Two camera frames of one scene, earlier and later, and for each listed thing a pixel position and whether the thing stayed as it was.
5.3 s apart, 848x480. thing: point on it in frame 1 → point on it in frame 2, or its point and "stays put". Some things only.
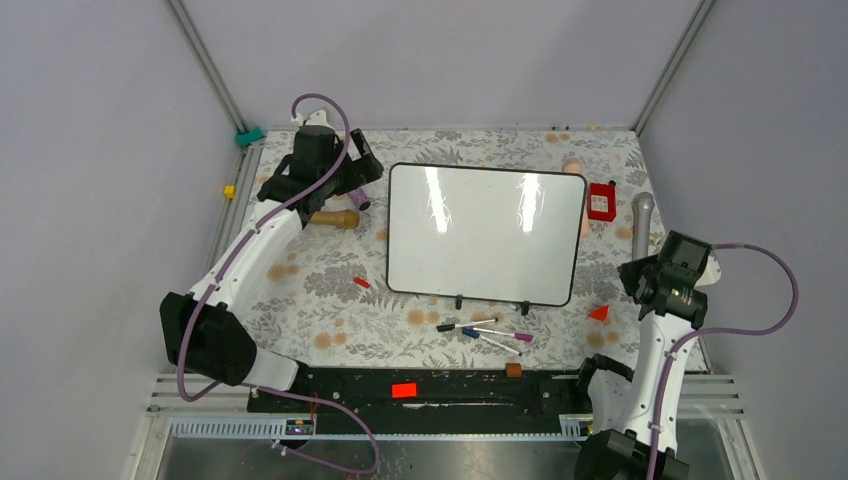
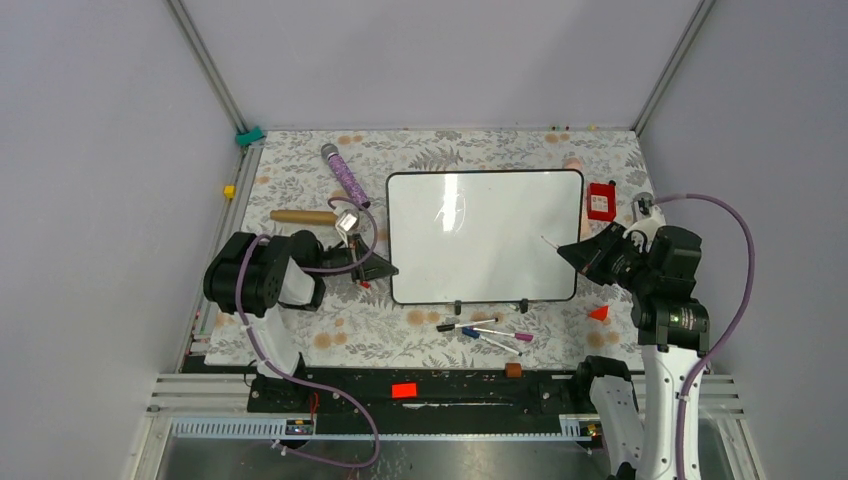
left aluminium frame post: (206, 60) stays put
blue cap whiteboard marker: (471, 332) stays put
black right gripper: (628, 273) → (589, 257)
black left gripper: (360, 171) → (373, 268)
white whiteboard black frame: (482, 234) stays put
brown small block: (513, 370) stays put
